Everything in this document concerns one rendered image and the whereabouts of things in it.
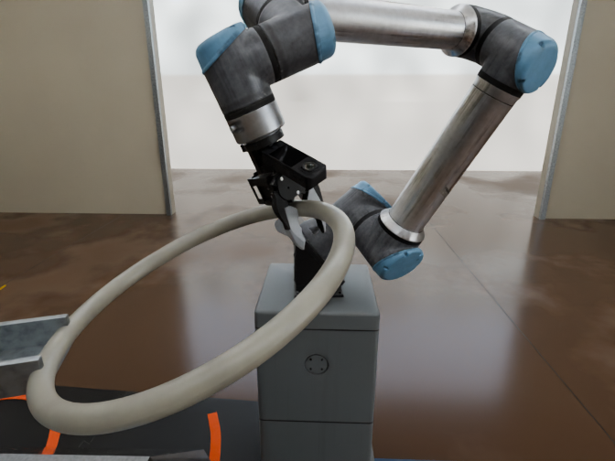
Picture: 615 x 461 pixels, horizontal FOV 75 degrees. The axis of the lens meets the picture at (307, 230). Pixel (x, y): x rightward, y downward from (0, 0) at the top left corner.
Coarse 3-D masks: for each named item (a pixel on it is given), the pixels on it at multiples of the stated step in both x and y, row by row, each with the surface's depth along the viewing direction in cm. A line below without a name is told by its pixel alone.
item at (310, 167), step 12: (276, 144) 68; (264, 156) 67; (276, 156) 65; (288, 156) 65; (300, 156) 65; (276, 168) 66; (288, 168) 63; (300, 168) 63; (312, 168) 62; (324, 168) 63; (300, 180) 63; (312, 180) 62
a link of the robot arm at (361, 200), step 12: (348, 192) 133; (360, 192) 129; (372, 192) 128; (336, 204) 133; (348, 204) 130; (360, 204) 128; (372, 204) 128; (384, 204) 128; (348, 216) 129; (360, 216) 126
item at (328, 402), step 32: (288, 288) 141; (352, 288) 141; (256, 320) 127; (320, 320) 126; (352, 320) 126; (288, 352) 130; (320, 352) 130; (352, 352) 129; (288, 384) 134; (320, 384) 134; (352, 384) 133; (288, 416) 138; (320, 416) 138; (352, 416) 137; (288, 448) 143; (320, 448) 142; (352, 448) 142
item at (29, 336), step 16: (16, 320) 61; (32, 320) 61; (48, 320) 61; (64, 320) 62; (0, 336) 60; (16, 336) 61; (32, 336) 62; (48, 336) 62; (0, 352) 61; (16, 352) 61; (32, 352) 61; (0, 368) 51; (16, 368) 51; (32, 368) 52; (0, 384) 52; (16, 384) 52
